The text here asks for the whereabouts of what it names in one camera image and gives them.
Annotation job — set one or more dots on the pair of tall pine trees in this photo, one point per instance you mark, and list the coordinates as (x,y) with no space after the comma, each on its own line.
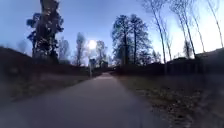
(129,40)

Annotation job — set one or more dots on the row of distant trees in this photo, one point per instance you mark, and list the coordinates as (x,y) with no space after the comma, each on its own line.
(81,51)

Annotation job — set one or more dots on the grey asphalt path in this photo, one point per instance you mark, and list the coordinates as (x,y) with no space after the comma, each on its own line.
(96,103)

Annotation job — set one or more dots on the dark hedge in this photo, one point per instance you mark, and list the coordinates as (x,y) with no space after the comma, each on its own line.
(173,66)

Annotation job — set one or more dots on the leaf-strewn grass verge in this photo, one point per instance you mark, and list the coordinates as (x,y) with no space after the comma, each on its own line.
(173,95)

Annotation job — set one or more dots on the tall dark conifer tree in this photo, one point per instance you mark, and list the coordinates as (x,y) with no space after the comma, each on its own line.
(46,30)

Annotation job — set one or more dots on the dark grass verge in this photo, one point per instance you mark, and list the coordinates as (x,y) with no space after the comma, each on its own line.
(36,85)

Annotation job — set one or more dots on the row of bare birch trees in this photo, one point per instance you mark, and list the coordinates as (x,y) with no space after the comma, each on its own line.
(186,30)

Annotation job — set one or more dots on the dark bushy slope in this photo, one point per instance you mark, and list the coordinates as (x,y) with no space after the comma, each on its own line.
(30,65)

